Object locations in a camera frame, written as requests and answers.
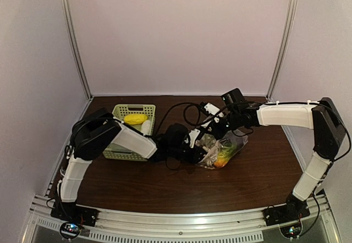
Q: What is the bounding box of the white fake potato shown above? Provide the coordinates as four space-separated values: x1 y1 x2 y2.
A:
141 120 152 135

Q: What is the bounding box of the clear zip top bag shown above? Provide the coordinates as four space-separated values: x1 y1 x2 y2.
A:
195 130 248 169

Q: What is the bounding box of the yellow fake banana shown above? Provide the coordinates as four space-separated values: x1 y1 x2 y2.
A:
123 113 149 125

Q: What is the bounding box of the green plastic basket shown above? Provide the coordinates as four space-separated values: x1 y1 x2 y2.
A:
103 104 157 161

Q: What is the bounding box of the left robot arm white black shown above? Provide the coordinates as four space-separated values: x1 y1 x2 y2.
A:
55 108 205 207

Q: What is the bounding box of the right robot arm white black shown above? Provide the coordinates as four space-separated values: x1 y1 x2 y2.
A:
201 89 350 216

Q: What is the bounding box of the orange fake fruit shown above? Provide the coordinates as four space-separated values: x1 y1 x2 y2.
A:
214 158 228 168

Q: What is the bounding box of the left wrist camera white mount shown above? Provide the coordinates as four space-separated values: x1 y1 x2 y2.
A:
185 129 201 148

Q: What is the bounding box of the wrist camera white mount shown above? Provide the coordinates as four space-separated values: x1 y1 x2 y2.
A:
200 102 219 115
185 129 201 148

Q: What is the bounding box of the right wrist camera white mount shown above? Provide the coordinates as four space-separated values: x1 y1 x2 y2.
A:
200 102 219 115

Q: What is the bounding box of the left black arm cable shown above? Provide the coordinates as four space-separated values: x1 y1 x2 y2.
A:
158 102 201 171

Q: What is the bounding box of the aluminium front rail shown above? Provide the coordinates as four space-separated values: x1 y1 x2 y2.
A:
19 195 342 242

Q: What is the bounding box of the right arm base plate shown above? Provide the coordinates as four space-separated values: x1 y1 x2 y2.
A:
262 203 310 226

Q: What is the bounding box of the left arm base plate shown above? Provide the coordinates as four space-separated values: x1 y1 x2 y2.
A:
50 203 99 227

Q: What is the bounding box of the right aluminium frame post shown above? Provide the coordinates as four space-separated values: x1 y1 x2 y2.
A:
266 0 298 100

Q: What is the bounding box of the aluminium frame post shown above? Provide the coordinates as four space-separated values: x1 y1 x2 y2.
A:
266 0 298 100
61 0 93 100

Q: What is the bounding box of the left aluminium frame post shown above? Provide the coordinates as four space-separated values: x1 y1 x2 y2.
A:
61 0 93 100

